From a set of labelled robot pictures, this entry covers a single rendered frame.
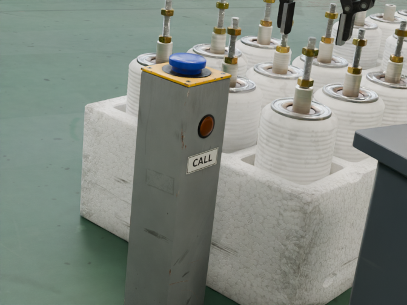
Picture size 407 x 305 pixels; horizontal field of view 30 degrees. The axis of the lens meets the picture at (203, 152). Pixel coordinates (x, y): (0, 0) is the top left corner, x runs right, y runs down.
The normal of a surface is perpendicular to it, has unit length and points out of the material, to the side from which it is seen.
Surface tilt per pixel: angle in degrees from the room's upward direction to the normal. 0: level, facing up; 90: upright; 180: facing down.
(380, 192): 90
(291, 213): 90
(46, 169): 0
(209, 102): 90
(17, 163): 0
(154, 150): 90
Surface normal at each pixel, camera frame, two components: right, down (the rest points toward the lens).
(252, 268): -0.65, 0.22
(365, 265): -0.85, 0.11
